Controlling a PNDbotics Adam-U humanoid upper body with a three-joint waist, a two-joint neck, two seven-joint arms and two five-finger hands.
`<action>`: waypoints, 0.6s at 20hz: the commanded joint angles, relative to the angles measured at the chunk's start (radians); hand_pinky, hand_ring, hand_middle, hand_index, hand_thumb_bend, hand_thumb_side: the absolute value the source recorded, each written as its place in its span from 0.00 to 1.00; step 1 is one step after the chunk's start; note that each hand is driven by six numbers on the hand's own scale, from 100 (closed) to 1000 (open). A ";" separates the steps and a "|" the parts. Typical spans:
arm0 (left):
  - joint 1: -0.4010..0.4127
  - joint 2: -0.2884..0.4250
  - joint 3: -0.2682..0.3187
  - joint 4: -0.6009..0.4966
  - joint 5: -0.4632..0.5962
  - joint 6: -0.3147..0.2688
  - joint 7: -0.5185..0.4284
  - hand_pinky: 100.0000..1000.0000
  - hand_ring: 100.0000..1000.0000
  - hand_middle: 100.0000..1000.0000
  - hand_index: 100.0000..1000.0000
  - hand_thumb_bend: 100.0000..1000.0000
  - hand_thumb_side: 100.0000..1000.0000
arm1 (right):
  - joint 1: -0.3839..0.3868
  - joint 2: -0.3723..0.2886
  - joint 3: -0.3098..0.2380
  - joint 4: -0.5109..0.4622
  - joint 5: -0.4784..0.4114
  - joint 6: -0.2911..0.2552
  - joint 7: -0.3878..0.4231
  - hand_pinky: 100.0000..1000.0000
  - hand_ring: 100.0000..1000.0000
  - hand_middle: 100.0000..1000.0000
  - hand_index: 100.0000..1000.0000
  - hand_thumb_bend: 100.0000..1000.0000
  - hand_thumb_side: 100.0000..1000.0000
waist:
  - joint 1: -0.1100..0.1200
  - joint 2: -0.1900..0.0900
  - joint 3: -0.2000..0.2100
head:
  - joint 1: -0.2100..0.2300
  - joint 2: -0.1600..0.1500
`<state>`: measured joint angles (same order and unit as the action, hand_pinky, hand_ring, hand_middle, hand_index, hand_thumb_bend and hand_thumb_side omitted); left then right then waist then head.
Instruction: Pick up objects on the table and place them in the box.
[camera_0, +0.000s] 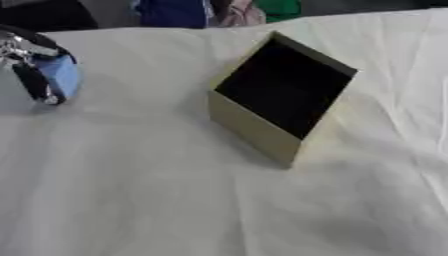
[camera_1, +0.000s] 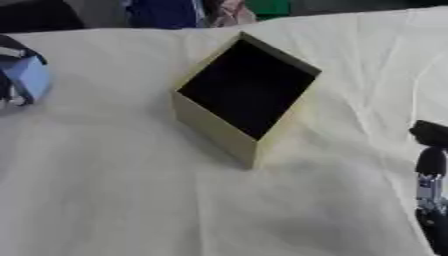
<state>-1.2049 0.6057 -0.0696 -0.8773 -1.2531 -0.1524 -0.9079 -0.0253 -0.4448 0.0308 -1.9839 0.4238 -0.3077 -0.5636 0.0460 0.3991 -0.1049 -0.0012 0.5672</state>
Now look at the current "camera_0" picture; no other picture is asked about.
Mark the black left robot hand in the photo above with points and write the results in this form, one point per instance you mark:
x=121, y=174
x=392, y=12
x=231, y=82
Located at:
x=35, y=81

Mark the light blue block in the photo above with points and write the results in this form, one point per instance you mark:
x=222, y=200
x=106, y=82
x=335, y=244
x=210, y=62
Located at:
x=63, y=77

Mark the tan cardboard box black inside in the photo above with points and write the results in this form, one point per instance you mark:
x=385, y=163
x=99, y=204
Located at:
x=245, y=123

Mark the blue fabric item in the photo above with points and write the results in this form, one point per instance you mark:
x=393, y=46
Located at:
x=174, y=12

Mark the pink fabric item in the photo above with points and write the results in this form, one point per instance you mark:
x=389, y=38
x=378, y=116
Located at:
x=240, y=15

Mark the green fabric item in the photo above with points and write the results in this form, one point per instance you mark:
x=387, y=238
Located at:
x=280, y=9

